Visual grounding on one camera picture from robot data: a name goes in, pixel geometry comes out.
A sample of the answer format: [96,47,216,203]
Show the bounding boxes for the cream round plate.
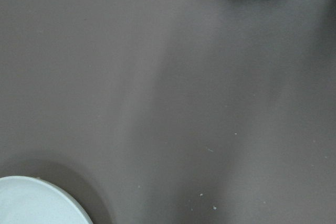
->
[1,176,92,223]

